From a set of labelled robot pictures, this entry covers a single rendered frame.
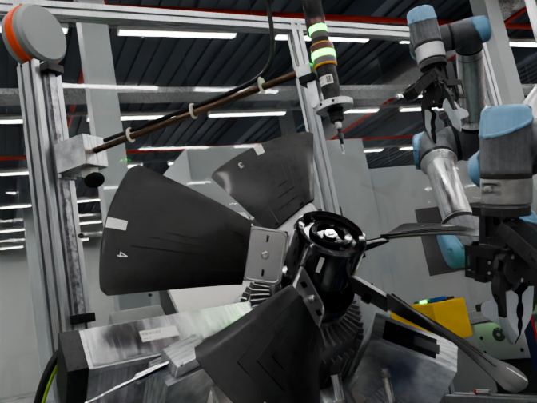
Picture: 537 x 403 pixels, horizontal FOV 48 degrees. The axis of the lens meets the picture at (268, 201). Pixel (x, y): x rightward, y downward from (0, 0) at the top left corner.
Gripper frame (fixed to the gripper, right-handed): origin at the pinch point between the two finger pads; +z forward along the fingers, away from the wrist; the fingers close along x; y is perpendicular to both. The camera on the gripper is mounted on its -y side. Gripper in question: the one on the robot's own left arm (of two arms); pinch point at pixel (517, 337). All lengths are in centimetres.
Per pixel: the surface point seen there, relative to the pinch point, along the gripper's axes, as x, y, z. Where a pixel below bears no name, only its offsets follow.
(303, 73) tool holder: 16, 34, -44
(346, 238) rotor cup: 19.7, 16.6, -15.3
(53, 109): 52, 89, -41
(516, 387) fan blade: 11.1, -9.1, 2.5
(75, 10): 41, 114, -70
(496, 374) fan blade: 13.3, -7.7, 0.7
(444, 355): 3.5, 11.8, 5.6
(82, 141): 48, 76, -33
